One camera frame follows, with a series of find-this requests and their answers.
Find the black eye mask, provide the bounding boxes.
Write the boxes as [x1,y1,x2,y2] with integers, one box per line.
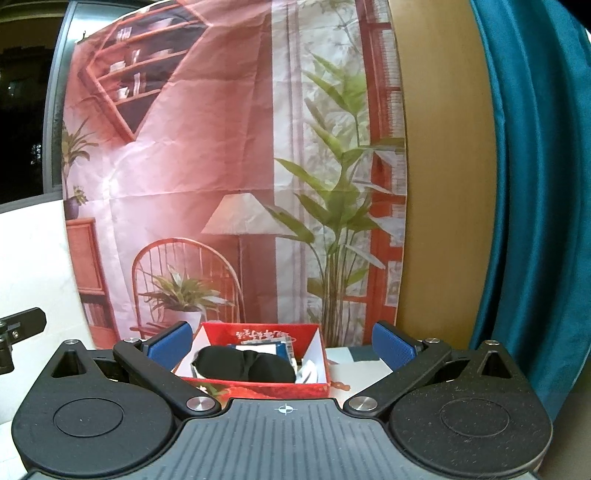
[191,345,296,383]

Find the blue white tissue pack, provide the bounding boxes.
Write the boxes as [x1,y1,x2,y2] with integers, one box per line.
[228,337,297,368]

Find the living room backdrop poster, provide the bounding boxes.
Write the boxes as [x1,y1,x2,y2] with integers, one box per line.
[62,1,407,348]

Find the white cartoon print tablecloth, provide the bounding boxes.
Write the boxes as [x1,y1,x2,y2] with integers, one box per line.
[0,345,399,480]

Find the white board at left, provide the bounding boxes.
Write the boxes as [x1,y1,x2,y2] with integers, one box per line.
[0,193,98,425]

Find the red strawberry cardboard box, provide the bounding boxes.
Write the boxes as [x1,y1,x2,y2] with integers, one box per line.
[173,322,329,404]

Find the teal curtain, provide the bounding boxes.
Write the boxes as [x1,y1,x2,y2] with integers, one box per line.
[471,1,590,417]

